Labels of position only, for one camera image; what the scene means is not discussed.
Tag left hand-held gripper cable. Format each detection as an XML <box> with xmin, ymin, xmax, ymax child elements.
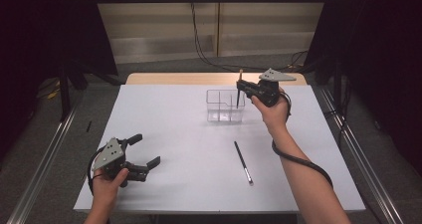
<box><xmin>87</xmin><ymin>146</ymin><xmax>105</xmax><ymax>196</ymax></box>

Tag person's right hand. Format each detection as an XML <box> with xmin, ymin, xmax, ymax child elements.
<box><xmin>251</xmin><ymin>87</ymin><xmax>293</xmax><ymax>132</ymax></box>

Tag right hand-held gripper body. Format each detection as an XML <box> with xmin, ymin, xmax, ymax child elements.
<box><xmin>243</xmin><ymin>68</ymin><xmax>298</xmax><ymax>108</ymax></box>

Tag white table board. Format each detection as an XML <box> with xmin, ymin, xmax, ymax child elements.
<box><xmin>73</xmin><ymin>84</ymin><xmax>366</xmax><ymax>215</ymax></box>

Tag black metal stand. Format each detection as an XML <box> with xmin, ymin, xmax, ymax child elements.
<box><xmin>58</xmin><ymin>61</ymin><xmax>73</xmax><ymax>122</ymax></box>
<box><xmin>332</xmin><ymin>58</ymin><xmax>344</xmax><ymax>112</ymax></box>

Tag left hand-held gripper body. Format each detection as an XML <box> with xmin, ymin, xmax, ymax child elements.
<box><xmin>91</xmin><ymin>137</ymin><xmax>150</xmax><ymax>188</ymax></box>

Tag person's left hand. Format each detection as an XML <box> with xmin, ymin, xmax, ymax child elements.
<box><xmin>91</xmin><ymin>167</ymin><xmax>129</xmax><ymax>212</ymax></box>

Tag right hand-held gripper cable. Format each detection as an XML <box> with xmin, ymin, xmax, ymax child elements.
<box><xmin>271</xmin><ymin>91</ymin><xmax>334</xmax><ymax>190</ymax></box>

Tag black wall cables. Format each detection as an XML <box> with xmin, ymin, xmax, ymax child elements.
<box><xmin>189</xmin><ymin>1</ymin><xmax>310</xmax><ymax>73</ymax></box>

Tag dark curtain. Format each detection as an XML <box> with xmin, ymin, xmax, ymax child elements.
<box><xmin>0</xmin><ymin>0</ymin><xmax>118</xmax><ymax>158</ymax></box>
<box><xmin>303</xmin><ymin>0</ymin><xmax>422</xmax><ymax>175</ymax></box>

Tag clear plastic organizer box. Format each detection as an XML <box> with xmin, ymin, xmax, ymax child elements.
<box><xmin>205</xmin><ymin>89</ymin><xmax>247</xmax><ymax>124</ymax></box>

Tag wooden table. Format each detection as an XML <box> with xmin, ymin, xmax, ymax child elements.
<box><xmin>124</xmin><ymin>72</ymin><xmax>308</xmax><ymax>87</ymax></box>

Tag aluminium floor rail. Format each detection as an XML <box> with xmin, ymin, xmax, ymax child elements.
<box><xmin>6</xmin><ymin>101</ymin><xmax>84</xmax><ymax>224</ymax></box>
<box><xmin>316</xmin><ymin>86</ymin><xmax>404</xmax><ymax>224</ymax></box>

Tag hand-held gripper cable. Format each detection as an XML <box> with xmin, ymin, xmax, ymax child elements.
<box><xmin>271</xmin><ymin>91</ymin><xmax>334</xmax><ymax>190</ymax></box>
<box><xmin>87</xmin><ymin>146</ymin><xmax>105</xmax><ymax>196</ymax></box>

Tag orange black brush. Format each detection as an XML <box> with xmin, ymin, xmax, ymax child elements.
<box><xmin>236</xmin><ymin>69</ymin><xmax>244</xmax><ymax>110</ymax></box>

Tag silver black brush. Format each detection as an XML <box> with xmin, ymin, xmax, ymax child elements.
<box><xmin>233</xmin><ymin>140</ymin><xmax>255</xmax><ymax>186</ymax></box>

